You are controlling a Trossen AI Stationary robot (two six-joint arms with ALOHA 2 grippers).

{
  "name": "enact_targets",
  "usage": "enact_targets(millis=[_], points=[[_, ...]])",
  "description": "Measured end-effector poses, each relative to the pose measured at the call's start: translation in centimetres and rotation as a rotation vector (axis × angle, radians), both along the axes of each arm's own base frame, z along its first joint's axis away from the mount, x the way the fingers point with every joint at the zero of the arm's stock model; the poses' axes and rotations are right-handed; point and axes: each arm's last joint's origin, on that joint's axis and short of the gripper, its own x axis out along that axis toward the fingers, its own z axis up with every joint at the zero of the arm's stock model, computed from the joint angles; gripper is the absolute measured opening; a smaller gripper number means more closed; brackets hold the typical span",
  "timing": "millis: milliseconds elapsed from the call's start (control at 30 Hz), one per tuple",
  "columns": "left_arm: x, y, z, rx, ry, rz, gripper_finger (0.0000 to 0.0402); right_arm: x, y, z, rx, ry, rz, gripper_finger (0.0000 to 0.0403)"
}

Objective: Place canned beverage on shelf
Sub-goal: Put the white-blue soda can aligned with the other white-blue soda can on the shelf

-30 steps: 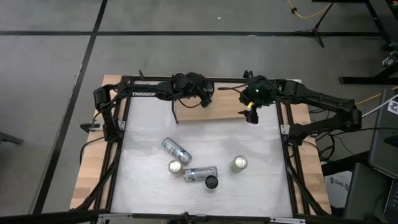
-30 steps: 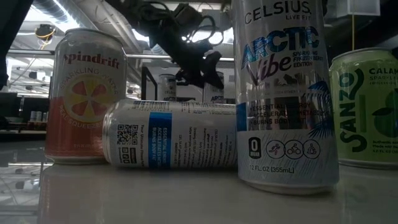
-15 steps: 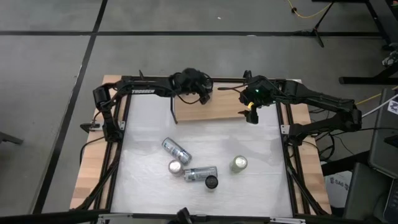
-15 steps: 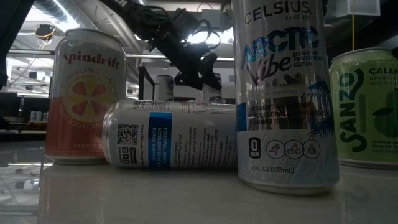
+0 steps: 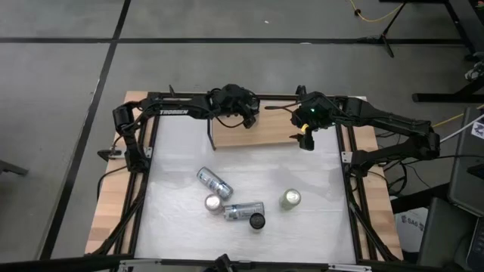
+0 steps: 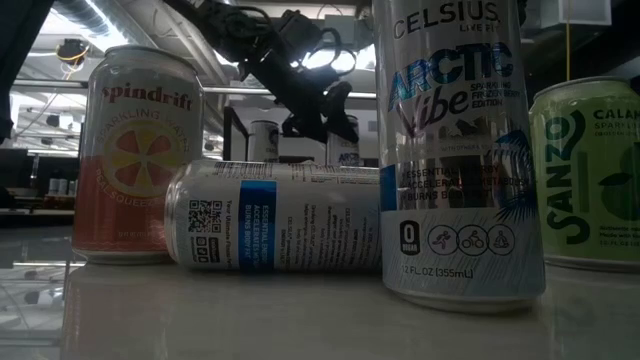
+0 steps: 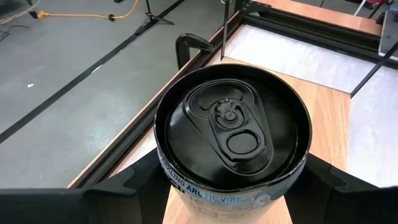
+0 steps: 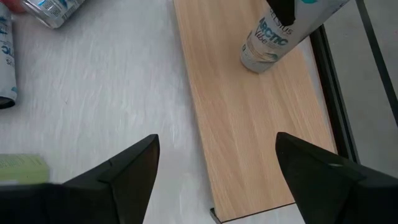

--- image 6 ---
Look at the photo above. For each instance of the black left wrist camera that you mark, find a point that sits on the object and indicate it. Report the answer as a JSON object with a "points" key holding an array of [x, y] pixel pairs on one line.
{"points": [[299, 30]]}

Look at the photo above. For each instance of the silver Celsius energy can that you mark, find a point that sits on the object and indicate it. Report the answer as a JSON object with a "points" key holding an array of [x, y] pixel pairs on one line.
{"points": [[263, 142], [455, 190], [280, 220], [345, 152]]}

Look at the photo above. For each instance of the ceiling light bar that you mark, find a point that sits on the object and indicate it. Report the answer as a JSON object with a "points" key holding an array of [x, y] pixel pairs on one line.
{"points": [[230, 90]]}

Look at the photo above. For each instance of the green Sanzo can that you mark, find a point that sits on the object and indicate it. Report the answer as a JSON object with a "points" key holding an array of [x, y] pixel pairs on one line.
{"points": [[590, 175]]}

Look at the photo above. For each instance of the black ceiling device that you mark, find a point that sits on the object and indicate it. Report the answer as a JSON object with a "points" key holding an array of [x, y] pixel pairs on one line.
{"points": [[72, 50]]}

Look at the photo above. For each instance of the Spindrift sparkling water can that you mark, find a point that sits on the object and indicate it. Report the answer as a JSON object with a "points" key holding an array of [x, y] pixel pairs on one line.
{"points": [[135, 165]]}

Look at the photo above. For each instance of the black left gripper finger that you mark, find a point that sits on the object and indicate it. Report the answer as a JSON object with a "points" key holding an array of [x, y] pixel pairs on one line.
{"points": [[341, 107], [307, 127]]}

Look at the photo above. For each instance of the black metal shelf frame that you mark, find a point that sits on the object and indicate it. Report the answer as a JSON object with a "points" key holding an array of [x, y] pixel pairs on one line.
{"points": [[236, 127]]}

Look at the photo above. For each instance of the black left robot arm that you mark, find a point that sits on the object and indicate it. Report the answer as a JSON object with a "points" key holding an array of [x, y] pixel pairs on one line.
{"points": [[220, 25]]}

